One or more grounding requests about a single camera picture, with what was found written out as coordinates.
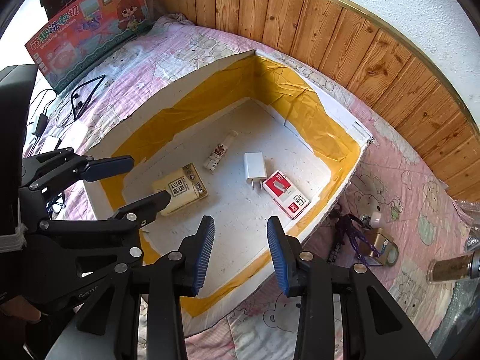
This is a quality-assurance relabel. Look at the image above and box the beige tissue pack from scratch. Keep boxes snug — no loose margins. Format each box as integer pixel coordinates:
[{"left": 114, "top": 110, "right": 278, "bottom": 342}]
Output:
[{"left": 152, "top": 163, "right": 208, "bottom": 216}]

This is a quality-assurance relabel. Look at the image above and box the gold tea tin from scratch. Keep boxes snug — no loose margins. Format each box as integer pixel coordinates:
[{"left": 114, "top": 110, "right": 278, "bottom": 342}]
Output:
[{"left": 360, "top": 228, "right": 394, "bottom": 267}]

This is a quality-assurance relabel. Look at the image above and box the purple twisted cord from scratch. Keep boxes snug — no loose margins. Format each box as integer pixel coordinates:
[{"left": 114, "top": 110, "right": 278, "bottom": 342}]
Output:
[{"left": 329, "top": 203, "right": 380, "bottom": 265}]

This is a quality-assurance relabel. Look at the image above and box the white power adapter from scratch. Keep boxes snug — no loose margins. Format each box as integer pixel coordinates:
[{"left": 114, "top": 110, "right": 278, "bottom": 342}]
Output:
[{"left": 243, "top": 152, "right": 268, "bottom": 189}]

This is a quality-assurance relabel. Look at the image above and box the red staples box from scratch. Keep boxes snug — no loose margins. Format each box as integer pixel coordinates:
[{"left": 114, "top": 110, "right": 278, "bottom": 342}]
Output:
[{"left": 262, "top": 170, "right": 310, "bottom": 219}]

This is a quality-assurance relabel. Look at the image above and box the green tape roll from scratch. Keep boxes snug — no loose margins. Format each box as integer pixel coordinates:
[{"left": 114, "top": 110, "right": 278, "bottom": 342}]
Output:
[{"left": 383, "top": 242, "right": 399, "bottom": 267}]

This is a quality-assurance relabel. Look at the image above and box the black marker pen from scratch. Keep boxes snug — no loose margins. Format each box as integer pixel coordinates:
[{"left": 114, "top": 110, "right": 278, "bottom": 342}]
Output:
[{"left": 326, "top": 232, "right": 344, "bottom": 265}]

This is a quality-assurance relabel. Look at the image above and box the pink mini stapler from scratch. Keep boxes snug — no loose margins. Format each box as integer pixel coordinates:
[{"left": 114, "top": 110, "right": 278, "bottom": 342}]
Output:
[{"left": 360, "top": 211, "right": 382, "bottom": 229}]

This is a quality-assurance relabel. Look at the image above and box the person left hand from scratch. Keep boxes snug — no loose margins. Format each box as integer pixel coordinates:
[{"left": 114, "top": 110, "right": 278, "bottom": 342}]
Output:
[{"left": 1, "top": 296, "right": 41, "bottom": 322}]

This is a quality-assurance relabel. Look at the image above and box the glass tea bottle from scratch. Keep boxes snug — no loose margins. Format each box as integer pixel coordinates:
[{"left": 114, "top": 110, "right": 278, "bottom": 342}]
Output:
[{"left": 426, "top": 250, "right": 479, "bottom": 283}]

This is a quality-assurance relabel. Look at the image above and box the pink toy washing box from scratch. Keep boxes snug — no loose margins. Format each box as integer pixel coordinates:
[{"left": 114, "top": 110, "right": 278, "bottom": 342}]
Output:
[{"left": 25, "top": 0, "right": 150, "bottom": 93}]

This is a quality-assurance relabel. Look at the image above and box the pink cartoon quilt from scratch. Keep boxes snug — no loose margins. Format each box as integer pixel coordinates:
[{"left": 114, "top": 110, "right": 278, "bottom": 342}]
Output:
[{"left": 45, "top": 14, "right": 479, "bottom": 359}]

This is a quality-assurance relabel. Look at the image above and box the white cardboard box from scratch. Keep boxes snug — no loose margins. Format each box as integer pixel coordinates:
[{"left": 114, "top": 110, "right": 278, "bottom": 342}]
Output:
[{"left": 85, "top": 50, "right": 373, "bottom": 336}]

